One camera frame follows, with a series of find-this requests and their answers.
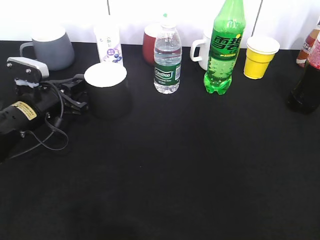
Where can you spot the dark red mug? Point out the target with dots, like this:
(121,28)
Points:
(151,32)

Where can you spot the grey ceramic mug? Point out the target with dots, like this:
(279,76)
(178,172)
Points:
(52,46)

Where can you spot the clear water bottle green label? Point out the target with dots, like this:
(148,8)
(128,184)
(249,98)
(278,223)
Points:
(167,57)

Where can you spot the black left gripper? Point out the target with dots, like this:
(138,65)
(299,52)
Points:
(35,99)

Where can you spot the black mug white interior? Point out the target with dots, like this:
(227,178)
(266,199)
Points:
(107,88)

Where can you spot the white yogurt drink bottle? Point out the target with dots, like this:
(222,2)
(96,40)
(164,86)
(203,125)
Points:
(108,41)

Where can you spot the white ceramic mug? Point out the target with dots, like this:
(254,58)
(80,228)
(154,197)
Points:
(204,47)

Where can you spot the brown iced tea bottle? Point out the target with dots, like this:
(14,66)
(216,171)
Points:
(307,46)

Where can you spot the yellow paper cup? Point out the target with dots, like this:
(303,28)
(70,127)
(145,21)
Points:
(260,52)

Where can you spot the cola bottle red label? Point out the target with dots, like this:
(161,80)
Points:
(305,97)

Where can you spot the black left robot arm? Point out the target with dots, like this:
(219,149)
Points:
(12,129)

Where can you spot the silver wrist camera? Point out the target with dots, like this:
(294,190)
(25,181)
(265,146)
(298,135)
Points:
(26,71)

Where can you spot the green sprite bottle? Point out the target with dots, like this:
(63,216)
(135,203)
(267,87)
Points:
(226,37)

